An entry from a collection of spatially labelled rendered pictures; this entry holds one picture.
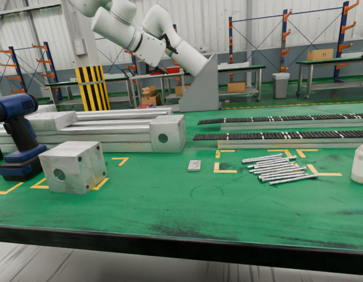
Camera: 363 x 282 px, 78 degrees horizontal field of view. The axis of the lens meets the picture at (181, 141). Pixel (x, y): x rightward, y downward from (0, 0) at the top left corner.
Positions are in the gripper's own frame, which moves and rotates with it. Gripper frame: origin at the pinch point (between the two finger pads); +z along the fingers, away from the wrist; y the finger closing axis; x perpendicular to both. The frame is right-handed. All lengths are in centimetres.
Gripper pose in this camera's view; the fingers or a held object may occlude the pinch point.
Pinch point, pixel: (170, 62)
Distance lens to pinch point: 99.1
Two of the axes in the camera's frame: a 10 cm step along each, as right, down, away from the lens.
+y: 4.8, -8.5, -2.3
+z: 7.8, 2.9, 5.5
